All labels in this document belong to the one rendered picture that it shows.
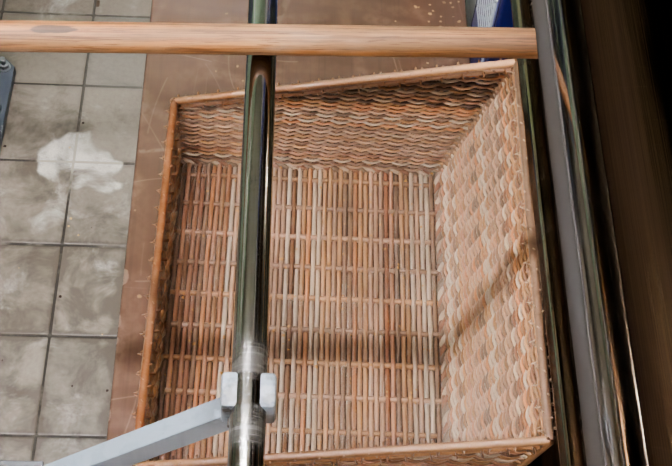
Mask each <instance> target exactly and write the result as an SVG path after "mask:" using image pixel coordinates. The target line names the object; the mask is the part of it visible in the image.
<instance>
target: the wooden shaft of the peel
mask: <svg viewBox="0 0 672 466"><path fill-rule="evenodd" d="M0 52H60V53H136V54H212V55H288V56H364V57H440V58H515V59H539V58H538V49H537V41H536V33H535V28H511V27H441V26H371V25H301V24H231V23H161V22H91V21H21V20H0Z"/></svg>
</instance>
